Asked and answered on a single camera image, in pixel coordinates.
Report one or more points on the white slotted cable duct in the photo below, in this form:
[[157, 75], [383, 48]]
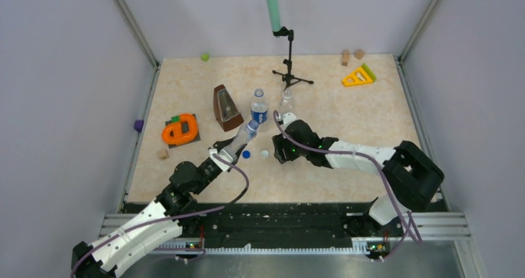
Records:
[[183, 247]]

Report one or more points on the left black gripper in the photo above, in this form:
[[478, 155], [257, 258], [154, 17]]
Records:
[[220, 145]]

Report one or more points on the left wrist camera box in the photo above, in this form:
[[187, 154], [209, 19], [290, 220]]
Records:
[[222, 159]]

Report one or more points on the mint green microphone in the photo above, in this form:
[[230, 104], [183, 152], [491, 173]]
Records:
[[273, 10]]

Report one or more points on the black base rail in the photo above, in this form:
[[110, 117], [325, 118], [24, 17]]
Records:
[[287, 226]]

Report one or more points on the black tripod stand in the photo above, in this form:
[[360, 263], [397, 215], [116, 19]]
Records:
[[288, 78]]

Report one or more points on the blue bottle cap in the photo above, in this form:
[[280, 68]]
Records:
[[246, 154]]

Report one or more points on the brown wooden metronome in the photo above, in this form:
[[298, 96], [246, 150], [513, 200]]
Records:
[[226, 112]]

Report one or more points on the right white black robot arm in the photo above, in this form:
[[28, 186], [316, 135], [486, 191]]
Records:
[[409, 176]]

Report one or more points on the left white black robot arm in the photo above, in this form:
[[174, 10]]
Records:
[[163, 219]]

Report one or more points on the clear Pepsi plastic bottle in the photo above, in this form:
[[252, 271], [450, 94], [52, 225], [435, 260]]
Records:
[[259, 107]]

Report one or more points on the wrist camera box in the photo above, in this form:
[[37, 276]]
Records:
[[287, 119], [222, 159]]

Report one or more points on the clear bottle red label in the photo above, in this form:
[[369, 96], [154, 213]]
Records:
[[245, 134]]

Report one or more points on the small wooden cube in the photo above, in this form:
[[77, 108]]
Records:
[[162, 154]]

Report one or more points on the clear bottle white cap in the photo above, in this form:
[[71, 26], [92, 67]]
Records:
[[286, 104]]

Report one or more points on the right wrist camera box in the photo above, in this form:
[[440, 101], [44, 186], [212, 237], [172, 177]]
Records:
[[287, 119]]

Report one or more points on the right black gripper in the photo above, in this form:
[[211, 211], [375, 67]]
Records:
[[280, 143]]

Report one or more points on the yellow plastic toy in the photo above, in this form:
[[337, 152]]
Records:
[[356, 78]]

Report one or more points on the green cylinder stick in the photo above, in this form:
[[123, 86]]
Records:
[[369, 72]]

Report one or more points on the purple block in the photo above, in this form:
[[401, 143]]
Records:
[[138, 125]]

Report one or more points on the tall wooden block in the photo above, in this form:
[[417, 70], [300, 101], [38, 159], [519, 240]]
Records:
[[345, 57]]

